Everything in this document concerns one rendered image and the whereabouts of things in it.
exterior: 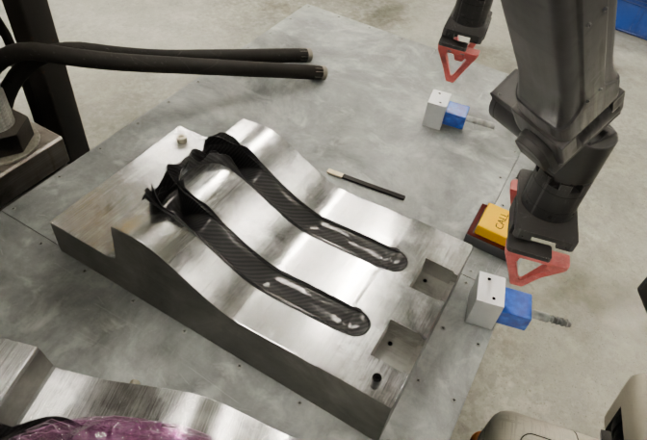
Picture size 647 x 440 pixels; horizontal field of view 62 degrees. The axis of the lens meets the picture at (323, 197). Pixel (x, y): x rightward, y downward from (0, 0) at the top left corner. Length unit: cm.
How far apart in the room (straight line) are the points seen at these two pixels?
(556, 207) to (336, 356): 28
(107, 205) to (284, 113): 40
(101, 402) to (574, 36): 52
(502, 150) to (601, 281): 111
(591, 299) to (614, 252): 27
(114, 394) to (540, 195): 48
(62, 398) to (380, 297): 36
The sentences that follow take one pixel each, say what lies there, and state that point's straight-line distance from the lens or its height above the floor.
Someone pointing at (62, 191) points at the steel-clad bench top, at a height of 80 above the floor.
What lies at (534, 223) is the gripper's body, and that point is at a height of 102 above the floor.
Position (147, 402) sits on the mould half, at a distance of 59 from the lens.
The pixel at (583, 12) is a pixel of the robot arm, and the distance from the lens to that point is 33.
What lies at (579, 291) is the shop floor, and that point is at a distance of 203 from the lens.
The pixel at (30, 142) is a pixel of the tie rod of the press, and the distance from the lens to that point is 106.
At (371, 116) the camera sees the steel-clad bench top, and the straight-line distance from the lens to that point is 107.
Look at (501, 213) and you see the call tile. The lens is 88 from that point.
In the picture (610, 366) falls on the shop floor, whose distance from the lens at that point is 190.
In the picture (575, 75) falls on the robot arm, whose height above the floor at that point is 124.
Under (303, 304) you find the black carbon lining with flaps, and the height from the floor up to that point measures 88.
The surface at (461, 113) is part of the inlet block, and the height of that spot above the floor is 84.
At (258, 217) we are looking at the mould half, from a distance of 70.
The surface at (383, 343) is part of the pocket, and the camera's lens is 66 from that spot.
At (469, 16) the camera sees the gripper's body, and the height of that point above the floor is 103.
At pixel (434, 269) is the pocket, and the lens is 72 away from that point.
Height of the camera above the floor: 142
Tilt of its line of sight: 45 degrees down
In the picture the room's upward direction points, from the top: 7 degrees clockwise
